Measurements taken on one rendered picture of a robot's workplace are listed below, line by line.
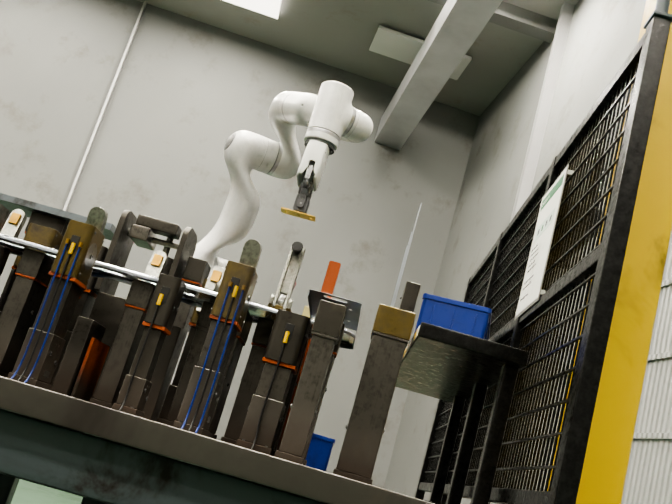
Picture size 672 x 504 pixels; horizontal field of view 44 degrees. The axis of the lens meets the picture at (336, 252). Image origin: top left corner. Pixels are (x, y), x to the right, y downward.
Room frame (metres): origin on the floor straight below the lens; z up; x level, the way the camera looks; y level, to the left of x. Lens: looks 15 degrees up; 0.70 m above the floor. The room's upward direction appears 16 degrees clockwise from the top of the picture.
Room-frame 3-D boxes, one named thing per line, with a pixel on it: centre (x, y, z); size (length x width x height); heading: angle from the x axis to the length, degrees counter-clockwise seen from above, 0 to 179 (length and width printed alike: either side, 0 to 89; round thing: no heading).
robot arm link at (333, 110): (1.88, 0.11, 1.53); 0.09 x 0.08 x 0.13; 114
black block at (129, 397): (1.71, 0.31, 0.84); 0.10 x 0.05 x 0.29; 176
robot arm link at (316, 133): (1.88, 0.11, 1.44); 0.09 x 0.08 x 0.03; 176
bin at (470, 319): (2.04, -0.34, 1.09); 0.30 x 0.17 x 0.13; 167
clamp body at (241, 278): (1.67, 0.18, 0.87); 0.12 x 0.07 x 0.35; 176
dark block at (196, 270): (2.11, 0.33, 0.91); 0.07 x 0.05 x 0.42; 176
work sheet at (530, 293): (1.75, -0.44, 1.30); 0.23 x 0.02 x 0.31; 176
